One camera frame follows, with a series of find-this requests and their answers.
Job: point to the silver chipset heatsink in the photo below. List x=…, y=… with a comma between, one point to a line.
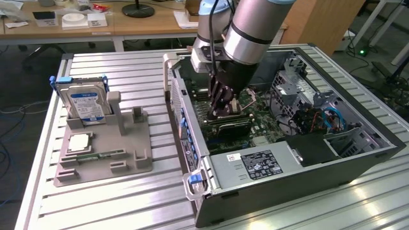
x=262, y=141

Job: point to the green lit power device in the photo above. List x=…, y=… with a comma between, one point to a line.
x=362, y=51

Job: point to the graphics card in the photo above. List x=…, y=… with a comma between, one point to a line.
x=235, y=130

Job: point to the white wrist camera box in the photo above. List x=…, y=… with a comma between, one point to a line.
x=203, y=62

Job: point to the green motherboard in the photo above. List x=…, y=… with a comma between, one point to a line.
x=266, y=124

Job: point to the black chair base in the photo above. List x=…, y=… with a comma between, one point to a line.
x=42, y=55

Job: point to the wooden cabinet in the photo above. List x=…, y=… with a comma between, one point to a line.
x=326, y=24

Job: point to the perforated metal disk bay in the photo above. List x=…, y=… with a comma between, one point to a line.
x=290, y=107

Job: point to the silver CPU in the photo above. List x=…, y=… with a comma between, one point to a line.
x=79, y=142

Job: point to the black RAM slot bank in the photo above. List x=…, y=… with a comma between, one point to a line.
x=200, y=93

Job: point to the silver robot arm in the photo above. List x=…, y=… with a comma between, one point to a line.
x=250, y=40

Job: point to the metal socket cover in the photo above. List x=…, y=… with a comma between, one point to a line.
x=251, y=95

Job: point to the black open PC case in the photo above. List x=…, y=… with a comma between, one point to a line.
x=288, y=196

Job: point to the black air duct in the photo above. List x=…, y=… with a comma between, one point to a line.
x=310, y=148

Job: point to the hard disk blue label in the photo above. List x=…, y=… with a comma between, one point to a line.
x=84, y=105

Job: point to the open cardboard box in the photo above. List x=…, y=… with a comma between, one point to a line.
x=192, y=7

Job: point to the blue case latch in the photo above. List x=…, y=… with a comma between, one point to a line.
x=195, y=179

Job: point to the white round holder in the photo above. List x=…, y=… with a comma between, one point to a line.
x=75, y=24

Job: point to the grey cup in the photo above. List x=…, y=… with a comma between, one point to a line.
x=47, y=3

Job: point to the white labelled box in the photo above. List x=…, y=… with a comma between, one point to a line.
x=96, y=18

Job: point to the white paper slip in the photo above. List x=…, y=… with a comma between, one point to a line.
x=17, y=24

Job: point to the white paper stack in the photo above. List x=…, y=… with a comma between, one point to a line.
x=180, y=22

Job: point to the grey angled disk bay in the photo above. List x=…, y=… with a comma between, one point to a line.
x=346, y=143

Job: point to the clear plastic bag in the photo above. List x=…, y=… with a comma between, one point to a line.
x=10, y=9

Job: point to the black floor stand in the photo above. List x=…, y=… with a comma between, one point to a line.
x=380, y=68

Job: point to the grey power supply unit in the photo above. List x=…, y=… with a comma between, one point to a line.
x=226, y=172

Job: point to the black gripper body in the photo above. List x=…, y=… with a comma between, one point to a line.
x=238, y=75

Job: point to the black plastic bracket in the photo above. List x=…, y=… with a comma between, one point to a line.
x=303, y=121

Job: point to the blue card retainer clip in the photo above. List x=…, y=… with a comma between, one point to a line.
x=184, y=122

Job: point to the hard drive with blue label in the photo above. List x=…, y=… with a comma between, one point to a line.
x=65, y=79

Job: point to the black round lamp base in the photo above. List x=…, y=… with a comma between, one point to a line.
x=138, y=11

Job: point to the red packet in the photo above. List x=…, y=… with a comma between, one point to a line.
x=100, y=7

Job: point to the white box black top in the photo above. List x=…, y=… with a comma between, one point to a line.
x=49, y=22

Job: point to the wooden desk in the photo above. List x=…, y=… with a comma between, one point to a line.
x=33, y=32

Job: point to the green RAM stick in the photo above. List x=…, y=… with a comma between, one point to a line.
x=99, y=155

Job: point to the grey parts rack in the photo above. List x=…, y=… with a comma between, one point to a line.
x=96, y=169

